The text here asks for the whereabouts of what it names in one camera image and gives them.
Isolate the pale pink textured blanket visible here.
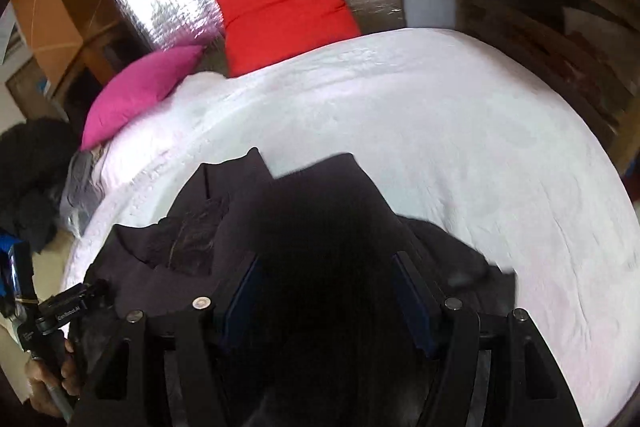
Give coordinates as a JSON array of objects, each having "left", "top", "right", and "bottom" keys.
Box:
[{"left": 60, "top": 27, "right": 637, "bottom": 427}]

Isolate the dark purple garment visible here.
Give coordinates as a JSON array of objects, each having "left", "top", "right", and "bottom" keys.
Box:
[{"left": 80, "top": 147, "right": 519, "bottom": 427}]

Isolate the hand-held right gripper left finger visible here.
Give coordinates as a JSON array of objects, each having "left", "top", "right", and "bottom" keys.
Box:
[{"left": 67, "top": 254, "right": 263, "bottom": 427}]

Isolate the red pillow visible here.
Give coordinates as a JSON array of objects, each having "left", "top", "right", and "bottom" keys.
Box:
[{"left": 215, "top": 0, "right": 362, "bottom": 78}]

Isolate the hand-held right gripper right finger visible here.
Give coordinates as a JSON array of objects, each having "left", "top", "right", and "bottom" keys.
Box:
[{"left": 392, "top": 252, "right": 584, "bottom": 427}]

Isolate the black fluffy cloth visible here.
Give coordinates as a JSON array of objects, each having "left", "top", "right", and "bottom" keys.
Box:
[{"left": 0, "top": 117, "right": 83, "bottom": 254}]

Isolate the magenta pillow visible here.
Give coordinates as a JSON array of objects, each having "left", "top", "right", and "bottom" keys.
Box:
[{"left": 80, "top": 44, "right": 206, "bottom": 152}]

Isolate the grey crumpled cloth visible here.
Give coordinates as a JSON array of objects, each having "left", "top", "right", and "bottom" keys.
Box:
[{"left": 59, "top": 149, "right": 108, "bottom": 235}]

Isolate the person's left hand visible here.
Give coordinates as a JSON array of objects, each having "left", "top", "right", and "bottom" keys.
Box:
[{"left": 24, "top": 339, "right": 81, "bottom": 418}]

